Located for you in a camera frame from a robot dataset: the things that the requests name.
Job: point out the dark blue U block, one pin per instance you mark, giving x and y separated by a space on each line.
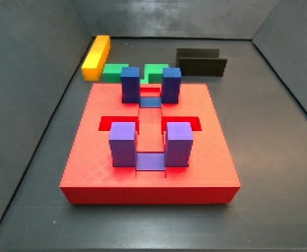
171 85

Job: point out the black angle bracket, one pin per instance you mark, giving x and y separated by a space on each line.
201 62

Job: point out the purple U block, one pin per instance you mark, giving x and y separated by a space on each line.
177 153

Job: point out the yellow long block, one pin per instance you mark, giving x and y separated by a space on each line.
97 58

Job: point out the green stepped block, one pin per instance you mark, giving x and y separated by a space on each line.
153 73

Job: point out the red slotted board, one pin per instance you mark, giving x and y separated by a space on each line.
94 182

